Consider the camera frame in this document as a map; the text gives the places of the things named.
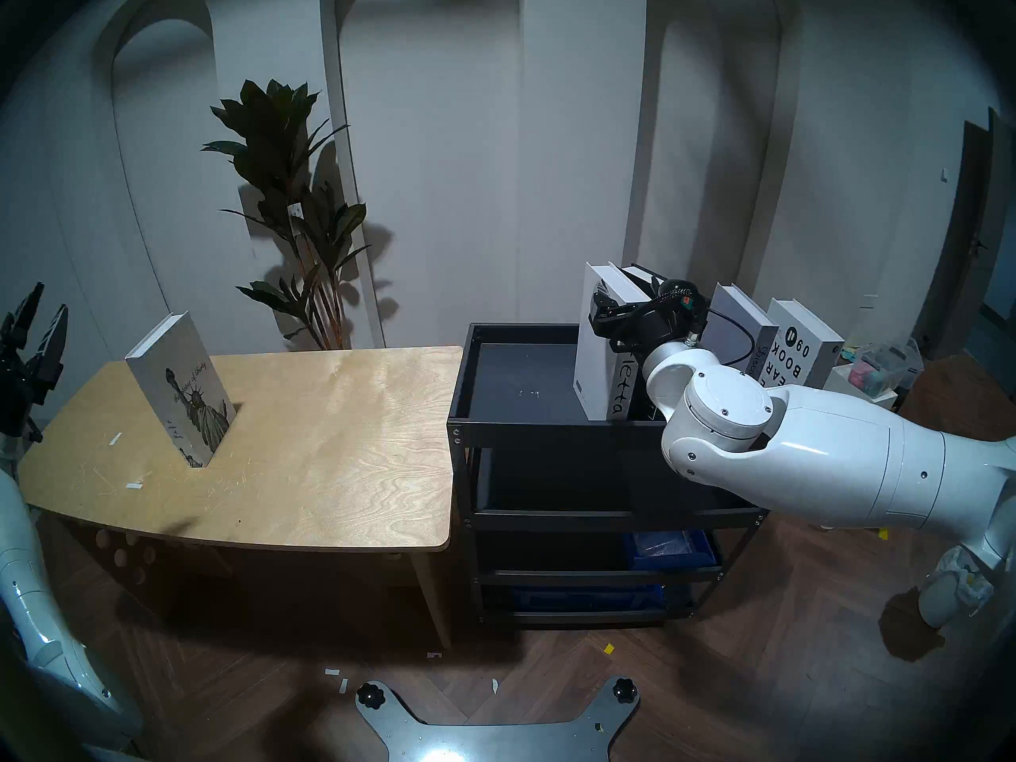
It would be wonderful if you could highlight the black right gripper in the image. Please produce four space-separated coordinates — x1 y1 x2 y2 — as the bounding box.
589 284 709 354

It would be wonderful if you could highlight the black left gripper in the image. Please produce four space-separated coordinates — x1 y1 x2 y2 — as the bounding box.
0 283 71 444

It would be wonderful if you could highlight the black Crime and Punishment book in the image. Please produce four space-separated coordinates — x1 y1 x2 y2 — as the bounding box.
622 264 675 421

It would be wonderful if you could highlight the white Arletta book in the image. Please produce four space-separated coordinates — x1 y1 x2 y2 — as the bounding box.
573 262 654 422

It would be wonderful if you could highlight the grey Discontent book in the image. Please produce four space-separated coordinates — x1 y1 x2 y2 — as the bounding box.
701 282 779 376

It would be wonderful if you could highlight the grey Statue of Liberty book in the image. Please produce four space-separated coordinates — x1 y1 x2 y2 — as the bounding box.
125 311 238 469

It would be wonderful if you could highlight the white Design Hotels yearbook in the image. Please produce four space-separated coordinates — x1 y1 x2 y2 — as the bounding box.
760 298 845 390

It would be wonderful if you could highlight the black metal shelf cart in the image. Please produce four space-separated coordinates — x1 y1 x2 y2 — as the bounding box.
446 322 771 630

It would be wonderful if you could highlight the light wooden display table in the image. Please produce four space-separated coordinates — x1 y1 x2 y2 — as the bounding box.
17 345 464 650

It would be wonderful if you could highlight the blue plastic bin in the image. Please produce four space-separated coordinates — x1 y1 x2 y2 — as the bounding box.
510 584 668 612
622 530 719 571

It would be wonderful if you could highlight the white cardboard box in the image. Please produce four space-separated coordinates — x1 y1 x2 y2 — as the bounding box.
825 365 899 410

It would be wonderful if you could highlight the clear plastic storage box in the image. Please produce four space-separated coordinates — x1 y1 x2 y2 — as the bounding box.
845 342 926 398

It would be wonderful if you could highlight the dark green potted plant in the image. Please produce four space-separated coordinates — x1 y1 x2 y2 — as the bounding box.
201 79 372 351

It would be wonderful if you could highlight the white bin with bag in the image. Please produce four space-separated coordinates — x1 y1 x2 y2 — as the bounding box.
918 546 997 629

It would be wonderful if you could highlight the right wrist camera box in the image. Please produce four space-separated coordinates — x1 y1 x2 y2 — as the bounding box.
661 279 710 314

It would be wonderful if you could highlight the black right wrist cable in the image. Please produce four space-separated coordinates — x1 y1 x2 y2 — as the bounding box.
705 308 756 369

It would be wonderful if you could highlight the brown door with handle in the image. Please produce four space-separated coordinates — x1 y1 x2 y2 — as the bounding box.
913 108 1005 355

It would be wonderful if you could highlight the grey metal robot base plate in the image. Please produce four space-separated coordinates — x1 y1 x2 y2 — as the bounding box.
355 677 641 762

